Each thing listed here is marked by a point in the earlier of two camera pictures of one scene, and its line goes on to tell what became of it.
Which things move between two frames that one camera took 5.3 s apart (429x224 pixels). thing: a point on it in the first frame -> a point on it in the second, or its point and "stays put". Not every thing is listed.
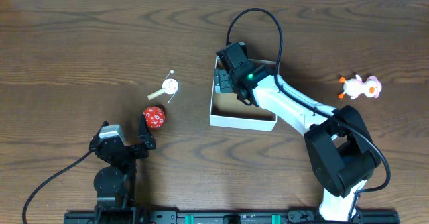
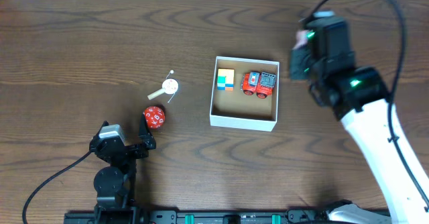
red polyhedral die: [155, 117] stays put
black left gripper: [127, 147] stays put
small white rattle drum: [169, 86] stays put
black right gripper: [221, 83] -> [296, 58]
